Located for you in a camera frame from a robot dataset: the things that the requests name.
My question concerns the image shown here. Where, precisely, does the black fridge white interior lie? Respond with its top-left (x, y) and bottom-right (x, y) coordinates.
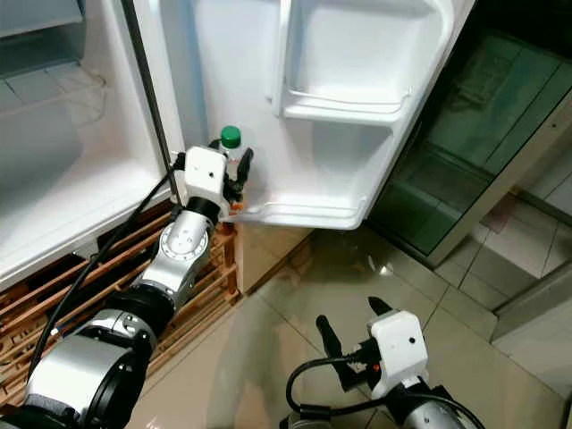
top-left (0, 0), bottom-right (171, 291)

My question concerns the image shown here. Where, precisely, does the fridge glass shelf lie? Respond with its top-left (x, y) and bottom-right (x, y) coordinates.
top-left (0, 0), bottom-right (86, 38)

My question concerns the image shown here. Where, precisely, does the clear bottle green cap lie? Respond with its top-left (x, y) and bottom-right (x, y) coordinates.
top-left (219, 125), bottom-right (248, 214)

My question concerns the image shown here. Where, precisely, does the white fridge door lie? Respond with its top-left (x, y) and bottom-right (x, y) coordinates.
top-left (125, 0), bottom-right (476, 231)

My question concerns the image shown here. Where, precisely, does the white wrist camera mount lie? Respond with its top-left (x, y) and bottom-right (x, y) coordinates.
top-left (183, 146), bottom-right (231, 211)
top-left (371, 310), bottom-right (428, 399)

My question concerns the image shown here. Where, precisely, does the white fridge door shelf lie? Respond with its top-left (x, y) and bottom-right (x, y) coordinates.
top-left (268, 0), bottom-right (466, 124)

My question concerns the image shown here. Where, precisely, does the wooden slat rack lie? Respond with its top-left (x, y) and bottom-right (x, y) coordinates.
top-left (0, 201), bottom-right (242, 385)

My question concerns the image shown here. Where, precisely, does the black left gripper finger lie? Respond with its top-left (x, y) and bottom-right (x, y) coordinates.
top-left (230, 148), bottom-right (255, 205)

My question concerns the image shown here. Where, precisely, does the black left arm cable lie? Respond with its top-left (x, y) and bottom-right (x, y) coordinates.
top-left (25, 147), bottom-right (189, 381)

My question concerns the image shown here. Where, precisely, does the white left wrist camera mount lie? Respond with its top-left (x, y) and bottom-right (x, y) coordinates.
top-left (183, 146), bottom-right (231, 211)

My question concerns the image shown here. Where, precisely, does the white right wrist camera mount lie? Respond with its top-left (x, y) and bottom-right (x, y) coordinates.
top-left (371, 310), bottom-right (428, 399)

